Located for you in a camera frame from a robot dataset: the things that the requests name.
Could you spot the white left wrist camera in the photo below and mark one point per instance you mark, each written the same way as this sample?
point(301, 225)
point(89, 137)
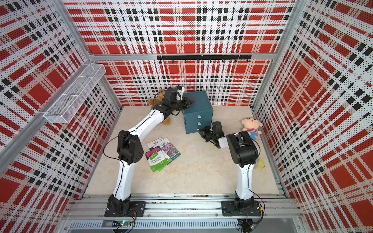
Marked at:
point(180, 91)

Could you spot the pig plush toy striped shirt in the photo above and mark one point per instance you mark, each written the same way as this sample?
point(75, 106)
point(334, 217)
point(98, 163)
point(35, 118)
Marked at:
point(251, 126)

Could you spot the small round white object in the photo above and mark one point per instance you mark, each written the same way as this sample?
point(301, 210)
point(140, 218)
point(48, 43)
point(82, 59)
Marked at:
point(259, 164)

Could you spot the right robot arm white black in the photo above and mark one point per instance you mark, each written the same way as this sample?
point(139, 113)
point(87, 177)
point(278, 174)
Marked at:
point(244, 153)

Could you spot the orange flower seed bag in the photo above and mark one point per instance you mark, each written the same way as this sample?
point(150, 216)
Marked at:
point(154, 143)

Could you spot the teal drawer cabinet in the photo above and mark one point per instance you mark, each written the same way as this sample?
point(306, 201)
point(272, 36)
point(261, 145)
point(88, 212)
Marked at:
point(199, 114)

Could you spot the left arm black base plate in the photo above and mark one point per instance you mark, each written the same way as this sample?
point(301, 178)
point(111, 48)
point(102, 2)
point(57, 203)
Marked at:
point(133, 209)

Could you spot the pink flower green seed bag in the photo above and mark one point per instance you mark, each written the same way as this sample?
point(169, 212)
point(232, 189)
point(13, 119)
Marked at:
point(154, 158)

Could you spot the green circuit board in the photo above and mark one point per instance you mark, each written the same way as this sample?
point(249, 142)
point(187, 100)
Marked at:
point(121, 224)

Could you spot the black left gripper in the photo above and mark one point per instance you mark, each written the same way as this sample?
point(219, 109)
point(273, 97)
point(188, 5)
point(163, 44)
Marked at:
point(187, 103)

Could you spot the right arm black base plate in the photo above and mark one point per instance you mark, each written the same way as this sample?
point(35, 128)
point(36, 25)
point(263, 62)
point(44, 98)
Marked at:
point(233, 208)

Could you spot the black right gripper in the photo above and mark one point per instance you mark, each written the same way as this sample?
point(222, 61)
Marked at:
point(202, 133)

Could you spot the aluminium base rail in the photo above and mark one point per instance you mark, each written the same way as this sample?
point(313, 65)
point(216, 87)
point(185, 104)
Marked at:
point(185, 212)

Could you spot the brown teddy bear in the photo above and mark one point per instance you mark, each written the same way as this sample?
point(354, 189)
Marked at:
point(156, 100)

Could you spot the purple flower seed bag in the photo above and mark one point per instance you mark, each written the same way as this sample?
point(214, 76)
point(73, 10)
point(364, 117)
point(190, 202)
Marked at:
point(169, 149)

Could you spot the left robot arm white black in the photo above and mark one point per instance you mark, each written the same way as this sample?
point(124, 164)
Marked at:
point(130, 149)

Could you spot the black hook rail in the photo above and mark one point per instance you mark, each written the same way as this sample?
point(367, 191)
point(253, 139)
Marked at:
point(202, 57)

